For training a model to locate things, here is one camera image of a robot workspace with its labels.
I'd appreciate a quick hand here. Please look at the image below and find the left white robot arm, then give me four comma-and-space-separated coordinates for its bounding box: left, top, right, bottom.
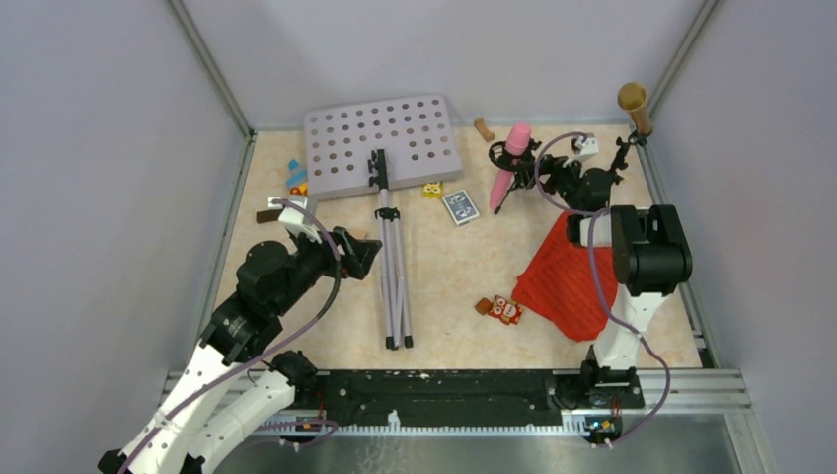
98, 227, 383, 473

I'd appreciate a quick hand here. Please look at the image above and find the brown wooden cylinder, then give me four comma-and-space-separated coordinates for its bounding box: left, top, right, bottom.
474, 298, 494, 315

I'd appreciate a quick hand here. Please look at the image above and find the blue yellow toy vehicle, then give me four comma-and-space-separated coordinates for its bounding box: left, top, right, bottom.
285, 159, 308, 196

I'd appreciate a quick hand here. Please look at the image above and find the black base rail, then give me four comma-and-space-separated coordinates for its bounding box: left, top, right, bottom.
290, 369, 646, 429

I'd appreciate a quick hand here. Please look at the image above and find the lilac music stand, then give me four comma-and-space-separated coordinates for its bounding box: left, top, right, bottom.
303, 94, 464, 351

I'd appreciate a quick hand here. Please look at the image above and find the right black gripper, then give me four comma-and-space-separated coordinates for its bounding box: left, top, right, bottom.
516, 154, 584, 215

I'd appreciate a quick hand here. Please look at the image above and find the dark brown wooden block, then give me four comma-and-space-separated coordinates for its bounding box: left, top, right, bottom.
256, 209, 282, 224

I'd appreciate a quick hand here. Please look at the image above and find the yellow owl toy block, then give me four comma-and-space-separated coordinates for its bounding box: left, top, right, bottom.
421, 182, 444, 198

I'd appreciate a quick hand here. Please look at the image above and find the tan wooden block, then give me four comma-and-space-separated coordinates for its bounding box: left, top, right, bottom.
473, 117, 495, 143

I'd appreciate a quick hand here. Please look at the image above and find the blue playing card box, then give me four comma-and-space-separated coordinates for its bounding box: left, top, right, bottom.
442, 190, 480, 227

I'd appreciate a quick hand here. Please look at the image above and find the gold microphone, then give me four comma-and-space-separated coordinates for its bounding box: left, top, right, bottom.
617, 82, 653, 136

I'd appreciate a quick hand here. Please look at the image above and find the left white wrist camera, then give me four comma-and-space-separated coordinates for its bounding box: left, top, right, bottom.
267, 195, 323, 243

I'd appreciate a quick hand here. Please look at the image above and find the red owl toy block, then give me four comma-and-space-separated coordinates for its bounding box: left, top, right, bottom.
489, 295, 523, 326

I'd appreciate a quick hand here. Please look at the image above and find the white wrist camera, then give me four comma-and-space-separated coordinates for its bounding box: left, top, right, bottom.
267, 195, 323, 243
569, 133, 599, 163

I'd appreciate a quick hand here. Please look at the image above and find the black tall microphone tripod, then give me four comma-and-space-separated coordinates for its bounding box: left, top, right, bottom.
607, 130, 648, 186

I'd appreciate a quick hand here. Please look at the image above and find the pink microphone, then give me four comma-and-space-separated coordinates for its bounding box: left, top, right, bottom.
489, 122, 532, 213

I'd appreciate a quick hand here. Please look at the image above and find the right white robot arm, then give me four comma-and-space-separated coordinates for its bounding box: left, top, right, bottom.
547, 197, 693, 407

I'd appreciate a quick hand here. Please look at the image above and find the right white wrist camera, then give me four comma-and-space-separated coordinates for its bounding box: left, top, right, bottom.
569, 133, 599, 163

